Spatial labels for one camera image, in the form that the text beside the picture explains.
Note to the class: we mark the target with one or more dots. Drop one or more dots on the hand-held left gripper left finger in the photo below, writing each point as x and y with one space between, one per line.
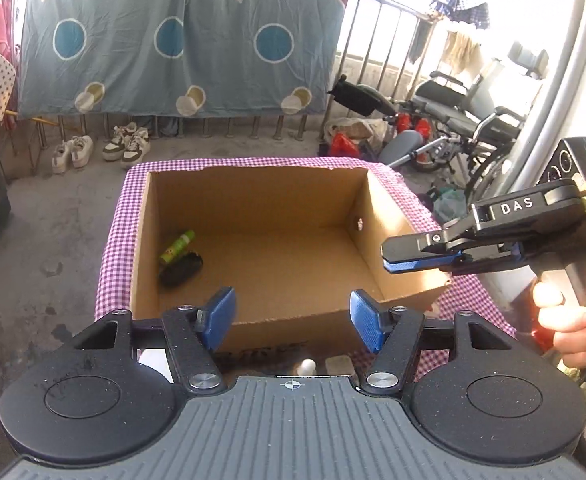
218 317

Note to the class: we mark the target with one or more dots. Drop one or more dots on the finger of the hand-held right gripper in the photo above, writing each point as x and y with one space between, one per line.
413 260

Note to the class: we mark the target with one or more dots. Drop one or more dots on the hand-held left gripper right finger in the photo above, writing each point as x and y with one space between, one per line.
365 322

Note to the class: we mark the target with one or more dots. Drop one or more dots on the cardboard box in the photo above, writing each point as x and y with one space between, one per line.
283 260

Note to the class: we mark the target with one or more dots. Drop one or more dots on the person's right hand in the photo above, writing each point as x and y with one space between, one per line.
570 327

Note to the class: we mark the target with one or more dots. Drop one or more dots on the black oval case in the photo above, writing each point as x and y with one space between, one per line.
180 270

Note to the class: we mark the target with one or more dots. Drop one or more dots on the green plastic bag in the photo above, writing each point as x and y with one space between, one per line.
445 202

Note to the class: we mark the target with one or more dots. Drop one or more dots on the green spray bottle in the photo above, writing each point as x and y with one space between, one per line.
177 248

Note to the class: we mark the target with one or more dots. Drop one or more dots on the grey padded seat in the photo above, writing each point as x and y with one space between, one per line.
403 145

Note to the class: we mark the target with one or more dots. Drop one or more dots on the purple checkered table cloth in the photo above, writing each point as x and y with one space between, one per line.
118 240

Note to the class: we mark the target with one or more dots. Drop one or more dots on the red plastic bag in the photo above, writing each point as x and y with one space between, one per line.
343 145

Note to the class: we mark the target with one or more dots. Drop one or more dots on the black wheelchair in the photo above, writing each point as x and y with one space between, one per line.
453 110

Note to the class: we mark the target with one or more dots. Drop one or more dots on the beige bag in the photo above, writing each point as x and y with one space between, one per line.
353 127

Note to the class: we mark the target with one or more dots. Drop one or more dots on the beige hanging towel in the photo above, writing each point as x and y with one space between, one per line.
460 50

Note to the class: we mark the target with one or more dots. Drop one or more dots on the white and olive sneaker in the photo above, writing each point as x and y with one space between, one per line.
137 149
115 142

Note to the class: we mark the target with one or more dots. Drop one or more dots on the metal balcony railing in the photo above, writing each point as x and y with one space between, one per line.
373 45

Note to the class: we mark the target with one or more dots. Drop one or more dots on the blue checkered hanging garment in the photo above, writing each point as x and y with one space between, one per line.
463 2

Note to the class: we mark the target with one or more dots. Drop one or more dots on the blue patterned bedsheet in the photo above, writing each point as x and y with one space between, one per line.
213 75

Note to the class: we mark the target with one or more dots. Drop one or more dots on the yellow rod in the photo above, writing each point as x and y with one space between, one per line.
43 121

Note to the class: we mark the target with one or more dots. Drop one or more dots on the grey metal frame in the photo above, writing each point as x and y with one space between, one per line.
573 60

